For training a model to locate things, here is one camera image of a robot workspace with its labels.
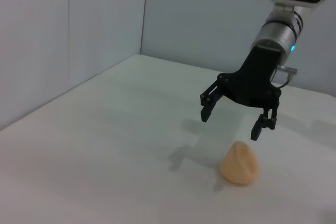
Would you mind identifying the beige steamed bun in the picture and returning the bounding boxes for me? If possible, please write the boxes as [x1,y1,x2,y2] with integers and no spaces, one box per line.
[219,141,261,186]

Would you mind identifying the right gripper cable with plug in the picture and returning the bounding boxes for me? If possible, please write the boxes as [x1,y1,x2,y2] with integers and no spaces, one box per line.
[274,63,299,90]

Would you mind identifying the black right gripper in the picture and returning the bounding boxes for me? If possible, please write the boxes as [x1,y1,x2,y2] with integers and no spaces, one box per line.
[199,45,283,141]

